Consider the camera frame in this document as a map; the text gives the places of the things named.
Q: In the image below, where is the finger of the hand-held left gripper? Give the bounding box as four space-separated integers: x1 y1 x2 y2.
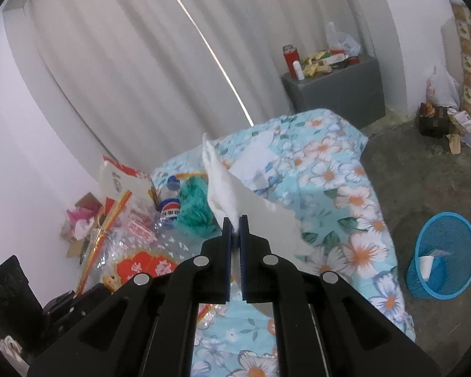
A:
43 283 114 342

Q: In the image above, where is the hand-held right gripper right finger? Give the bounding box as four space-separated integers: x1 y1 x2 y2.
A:
237 215 442 377

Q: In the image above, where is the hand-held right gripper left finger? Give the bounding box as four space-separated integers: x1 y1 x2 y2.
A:
27 217 234 377

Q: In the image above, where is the white cloth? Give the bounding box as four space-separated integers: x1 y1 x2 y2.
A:
201 133 314 319

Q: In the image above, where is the clear bottle with blue label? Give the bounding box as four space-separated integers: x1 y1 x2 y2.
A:
157 175 181 228

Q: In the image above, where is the blue plastic wastebasket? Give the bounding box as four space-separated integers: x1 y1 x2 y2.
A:
406 212 471 299

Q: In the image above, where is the green knit cloth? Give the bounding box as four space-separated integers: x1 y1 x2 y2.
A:
175 177 214 238

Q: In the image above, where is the brown cardboard box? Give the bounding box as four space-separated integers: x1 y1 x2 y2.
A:
61 192 105 268

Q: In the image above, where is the white paper sheet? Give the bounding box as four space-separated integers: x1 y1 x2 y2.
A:
228 130 283 195

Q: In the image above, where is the pink tissue paper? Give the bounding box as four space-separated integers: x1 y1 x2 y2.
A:
67 204 99 240

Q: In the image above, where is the clear gift bag red print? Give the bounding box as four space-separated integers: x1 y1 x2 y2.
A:
76 189 228 323

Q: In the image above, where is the floral blue blanket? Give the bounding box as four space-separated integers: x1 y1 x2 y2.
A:
151 109 417 377

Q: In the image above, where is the white and red bag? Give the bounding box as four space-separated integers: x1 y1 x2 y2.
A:
99 156 158 221

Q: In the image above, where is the grey cabinet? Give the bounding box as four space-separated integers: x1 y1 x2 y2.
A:
280 56 386 128

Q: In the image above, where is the white paper cup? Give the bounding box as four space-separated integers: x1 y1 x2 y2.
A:
418 255 434 280

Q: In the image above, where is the red thermos flask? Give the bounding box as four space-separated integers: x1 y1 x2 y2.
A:
283 45 297 79

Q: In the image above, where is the pile of snack packets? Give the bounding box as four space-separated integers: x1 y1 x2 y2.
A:
301 48 348 77

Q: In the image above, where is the white curtain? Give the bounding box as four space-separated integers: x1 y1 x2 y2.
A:
2 0 381 166

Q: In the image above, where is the dark cardboard box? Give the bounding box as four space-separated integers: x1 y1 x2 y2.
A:
416 102 454 139

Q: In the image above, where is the white printed plastic bag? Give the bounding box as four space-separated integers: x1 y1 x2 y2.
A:
426 65 462 108

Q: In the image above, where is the white printed carton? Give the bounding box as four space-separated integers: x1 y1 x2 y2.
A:
451 111 471 146

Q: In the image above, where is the white panel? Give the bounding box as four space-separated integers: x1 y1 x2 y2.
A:
441 19 462 87

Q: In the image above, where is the tile-patterned board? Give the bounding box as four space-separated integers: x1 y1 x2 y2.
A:
450 0 471 120

